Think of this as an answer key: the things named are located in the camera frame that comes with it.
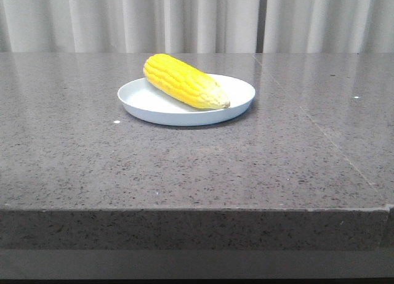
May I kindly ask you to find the light blue round plate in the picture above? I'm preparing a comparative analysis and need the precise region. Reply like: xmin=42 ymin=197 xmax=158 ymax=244
xmin=118 ymin=74 xmax=255 ymax=126

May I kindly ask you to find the yellow corn cob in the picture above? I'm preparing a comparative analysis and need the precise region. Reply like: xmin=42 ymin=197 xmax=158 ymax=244
xmin=143 ymin=54 xmax=230 ymax=110

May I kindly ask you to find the white pleated curtain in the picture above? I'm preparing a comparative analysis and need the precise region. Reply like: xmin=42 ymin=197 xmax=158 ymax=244
xmin=1 ymin=0 xmax=266 ymax=53
xmin=263 ymin=0 xmax=393 ymax=53

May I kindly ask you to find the white pleated curtain left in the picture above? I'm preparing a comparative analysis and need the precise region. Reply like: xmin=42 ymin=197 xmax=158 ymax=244
xmin=1 ymin=0 xmax=266 ymax=53

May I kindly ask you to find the white pleated curtain right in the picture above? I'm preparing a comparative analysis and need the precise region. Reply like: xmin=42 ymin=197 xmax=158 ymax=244
xmin=263 ymin=0 xmax=393 ymax=53

